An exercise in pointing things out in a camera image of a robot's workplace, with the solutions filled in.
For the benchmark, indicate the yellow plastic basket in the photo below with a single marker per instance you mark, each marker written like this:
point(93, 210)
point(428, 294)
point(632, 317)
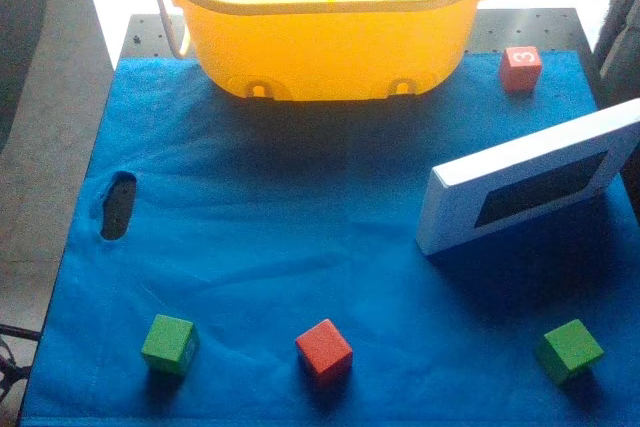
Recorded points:
point(325, 47)

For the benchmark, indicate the blue cloth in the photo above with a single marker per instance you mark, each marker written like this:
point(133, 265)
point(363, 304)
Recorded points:
point(275, 222)

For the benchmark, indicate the plain red wooden block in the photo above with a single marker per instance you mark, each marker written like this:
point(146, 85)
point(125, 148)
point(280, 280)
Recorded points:
point(322, 349)

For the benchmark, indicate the green wooden block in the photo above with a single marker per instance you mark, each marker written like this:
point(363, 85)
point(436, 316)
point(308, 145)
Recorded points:
point(167, 344)
point(567, 352)

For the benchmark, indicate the dark grey curtain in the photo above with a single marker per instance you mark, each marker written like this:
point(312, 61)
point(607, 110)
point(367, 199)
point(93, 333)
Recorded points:
point(622, 22)

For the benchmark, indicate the red block with number three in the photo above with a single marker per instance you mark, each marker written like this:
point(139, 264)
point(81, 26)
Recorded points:
point(520, 72)

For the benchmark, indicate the white rectangular box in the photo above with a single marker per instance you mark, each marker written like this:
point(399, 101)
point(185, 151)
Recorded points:
point(450, 212)

